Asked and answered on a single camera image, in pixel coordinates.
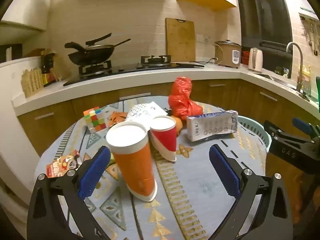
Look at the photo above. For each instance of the orange paper cup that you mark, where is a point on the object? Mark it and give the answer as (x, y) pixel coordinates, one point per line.
(135, 165)

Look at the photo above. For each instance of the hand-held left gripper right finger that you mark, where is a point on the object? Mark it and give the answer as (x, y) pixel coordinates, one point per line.
(225, 172)

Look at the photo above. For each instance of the patterned grey tablecloth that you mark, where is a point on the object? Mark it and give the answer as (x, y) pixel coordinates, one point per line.
(190, 180)

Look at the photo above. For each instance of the wicker basket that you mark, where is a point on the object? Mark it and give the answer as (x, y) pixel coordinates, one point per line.
(31, 82)

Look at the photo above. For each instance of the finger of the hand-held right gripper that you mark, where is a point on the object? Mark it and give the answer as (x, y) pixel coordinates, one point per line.
(280, 131)
(301, 125)

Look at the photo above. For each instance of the wooden base cabinet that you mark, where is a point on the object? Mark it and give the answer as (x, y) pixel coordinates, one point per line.
(100, 107)

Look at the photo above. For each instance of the wall utensil rack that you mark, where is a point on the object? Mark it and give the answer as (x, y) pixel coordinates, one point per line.
(310, 32)

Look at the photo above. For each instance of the red paper cup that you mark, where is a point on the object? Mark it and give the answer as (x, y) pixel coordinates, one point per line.
(165, 137)

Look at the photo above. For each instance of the red snack packet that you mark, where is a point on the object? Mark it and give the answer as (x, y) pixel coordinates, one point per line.
(62, 165)

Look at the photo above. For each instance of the light blue plastic basket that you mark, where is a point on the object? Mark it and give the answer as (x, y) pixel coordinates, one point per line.
(252, 130)

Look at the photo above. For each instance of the black gas stove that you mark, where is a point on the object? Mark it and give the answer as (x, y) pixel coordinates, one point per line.
(120, 71)

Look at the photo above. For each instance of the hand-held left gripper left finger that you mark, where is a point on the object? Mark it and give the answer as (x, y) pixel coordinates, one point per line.
(93, 172)

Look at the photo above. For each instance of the yellow orange packet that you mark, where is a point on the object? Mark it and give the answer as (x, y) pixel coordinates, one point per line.
(305, 78)

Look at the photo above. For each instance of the black wok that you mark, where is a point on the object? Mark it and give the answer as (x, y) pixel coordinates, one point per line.
(92, 57)

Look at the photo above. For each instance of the orange fruit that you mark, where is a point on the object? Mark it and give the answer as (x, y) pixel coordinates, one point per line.
(179, 125)

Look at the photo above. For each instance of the dark window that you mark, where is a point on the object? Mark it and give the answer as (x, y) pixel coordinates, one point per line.
(265, 17)

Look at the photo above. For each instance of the metal sink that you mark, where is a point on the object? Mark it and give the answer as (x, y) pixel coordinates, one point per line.
(272, 77)

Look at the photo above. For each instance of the white blue milk carton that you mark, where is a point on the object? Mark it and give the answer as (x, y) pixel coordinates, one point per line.
(212, 127)

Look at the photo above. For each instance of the red yellow packet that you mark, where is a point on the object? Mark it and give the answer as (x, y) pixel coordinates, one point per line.
(49, 78)

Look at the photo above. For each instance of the green bottle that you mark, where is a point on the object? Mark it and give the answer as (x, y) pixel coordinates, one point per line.
(318, 90)

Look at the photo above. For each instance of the white dotted paper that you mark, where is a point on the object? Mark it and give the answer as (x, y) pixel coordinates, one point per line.
(145, 111)

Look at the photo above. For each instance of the red plastic bag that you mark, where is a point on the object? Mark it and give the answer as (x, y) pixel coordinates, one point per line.
(182, 97)

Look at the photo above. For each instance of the wooden cutting board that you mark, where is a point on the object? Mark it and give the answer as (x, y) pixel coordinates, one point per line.
(180, 40)

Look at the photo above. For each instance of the colourful puzzle cube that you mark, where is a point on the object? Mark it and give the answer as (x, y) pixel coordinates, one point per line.
(95, 120)

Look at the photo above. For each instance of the small red white container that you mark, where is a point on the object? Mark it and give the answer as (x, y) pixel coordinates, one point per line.
(245, 58)

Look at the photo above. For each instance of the beige rice cooker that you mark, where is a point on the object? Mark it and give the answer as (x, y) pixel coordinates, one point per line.
(225, 55)

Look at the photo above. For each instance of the metal faucet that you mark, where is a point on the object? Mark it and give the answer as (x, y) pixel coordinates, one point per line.
(300, 62)

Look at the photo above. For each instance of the white electric kettle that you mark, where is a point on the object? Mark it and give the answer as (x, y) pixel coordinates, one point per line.
(255, 60)

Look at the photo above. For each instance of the dark sauce bottle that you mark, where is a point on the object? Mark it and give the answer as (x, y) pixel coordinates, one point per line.
(47, 63)

